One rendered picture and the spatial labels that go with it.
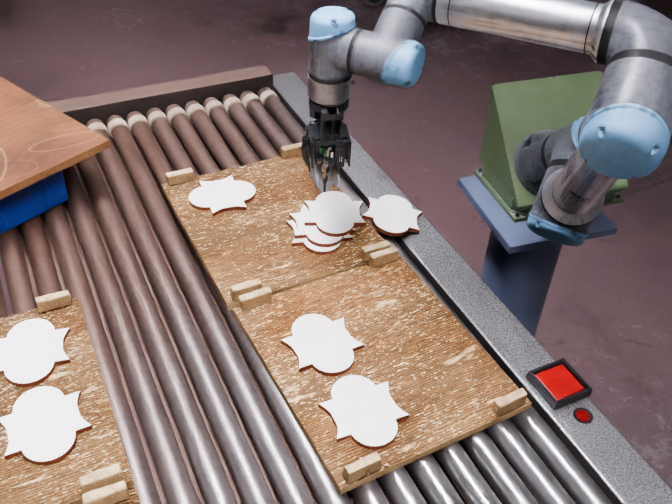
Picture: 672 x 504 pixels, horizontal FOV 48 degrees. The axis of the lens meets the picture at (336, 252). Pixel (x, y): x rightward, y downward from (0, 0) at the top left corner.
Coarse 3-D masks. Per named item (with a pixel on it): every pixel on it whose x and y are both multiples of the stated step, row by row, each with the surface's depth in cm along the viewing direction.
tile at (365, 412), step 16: (336, 384) 121; (352, 384) 121; (368, 384) 121; (384, 384) 121; (336, 400) 118; (352, 400) 118; (368, 400) 118; (384, 400) 118; (336, 416) 116; (352, 416) 116; (368, 416) 116; (384, 416) 116; (400, 416) 116; (352, 432) 114; (368, 432) 114; (384, 432) 114; (368, 448) 112
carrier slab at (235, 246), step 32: (288, 160) 171; (256, 192) 162; (288, 192) 162; (320, 192) 162; (192, 224) 152; (224, 224) 153; (256, 224) 153; (224, 256) 145; (256, 256) 145; (288, 256) 146; (320, 256) 146; (352, 256) 146; (224, 288) 138; (288, 288) 140
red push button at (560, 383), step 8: (552, 368) 127; (560, 368) 127; (536, 376) 126; (544, 376) 126; (552, 376) 126; (560, 376) 126; (568, 376) 126; (544, 384) 124; (552, 384) 125; (560, 384) 125; (568, 384) 125; (576, 384) 125; (552, 392) 123; (560, 392) 123; (568, 392) 123; (576, 392) 124
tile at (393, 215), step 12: (372, 204) 159; (384, 204) 160; (396, 204) 161; (408, 204) 162; (372, 216) 155; (384, 216) 156; (396, 216) 157; (408, 216) 158; (384, 228) 153; (396, 228) 154; (408, 228) 155
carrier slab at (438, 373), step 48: (336, 288) 139; (384, 288) 140; (288, 336) 130; (384, 336) 130; (432, 336) 131; (288, 384) 121; (432, 384) 123; (480, 384) 123; (336, 432) 115; (432, 432) 115; (336, 480) 108
